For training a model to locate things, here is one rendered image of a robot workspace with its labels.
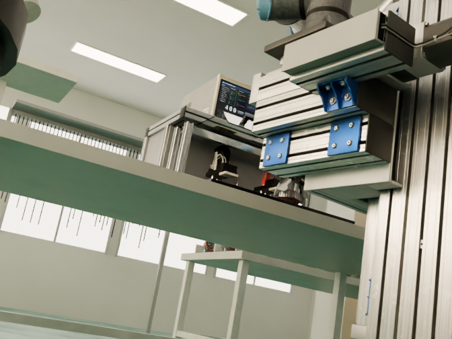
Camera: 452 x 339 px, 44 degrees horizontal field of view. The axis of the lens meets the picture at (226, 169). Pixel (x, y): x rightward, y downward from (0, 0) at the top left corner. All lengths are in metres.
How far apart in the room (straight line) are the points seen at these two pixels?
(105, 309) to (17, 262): 1.44
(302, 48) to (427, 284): 0.57
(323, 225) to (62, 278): 6.69
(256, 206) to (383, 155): 0.72
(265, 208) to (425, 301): 0.83
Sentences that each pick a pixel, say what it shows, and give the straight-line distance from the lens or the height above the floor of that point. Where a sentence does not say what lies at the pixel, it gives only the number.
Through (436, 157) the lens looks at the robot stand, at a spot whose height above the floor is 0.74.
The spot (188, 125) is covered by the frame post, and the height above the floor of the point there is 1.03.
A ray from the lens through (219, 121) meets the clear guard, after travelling 2.22.
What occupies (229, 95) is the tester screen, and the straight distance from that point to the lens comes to 2.42.
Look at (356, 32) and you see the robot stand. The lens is 1.19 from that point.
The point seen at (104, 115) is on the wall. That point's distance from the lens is 8.94.
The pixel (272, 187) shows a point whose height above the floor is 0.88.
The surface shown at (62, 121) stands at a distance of 5.70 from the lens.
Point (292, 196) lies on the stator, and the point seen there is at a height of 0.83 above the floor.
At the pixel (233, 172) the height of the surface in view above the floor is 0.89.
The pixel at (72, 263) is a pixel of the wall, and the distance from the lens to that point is 8.54.
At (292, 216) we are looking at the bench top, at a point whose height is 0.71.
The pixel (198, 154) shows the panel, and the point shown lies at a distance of 2.43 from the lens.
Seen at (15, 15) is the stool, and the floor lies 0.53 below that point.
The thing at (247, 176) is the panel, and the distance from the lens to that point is 2.53.
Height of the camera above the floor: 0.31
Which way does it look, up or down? 15 degrees up
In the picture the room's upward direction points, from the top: 10 degrees clockwise
